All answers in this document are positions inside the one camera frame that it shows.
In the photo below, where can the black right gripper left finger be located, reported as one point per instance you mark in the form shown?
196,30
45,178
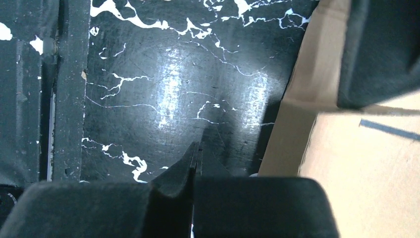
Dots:
162,208

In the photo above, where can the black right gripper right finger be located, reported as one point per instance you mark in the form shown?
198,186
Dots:
256,207

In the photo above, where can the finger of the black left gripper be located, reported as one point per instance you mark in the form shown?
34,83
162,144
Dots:
381,54

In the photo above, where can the brown cardboard box sheet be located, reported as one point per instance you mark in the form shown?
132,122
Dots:
368,161

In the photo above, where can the aluminium rail frame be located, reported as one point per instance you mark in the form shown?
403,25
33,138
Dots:
43,60

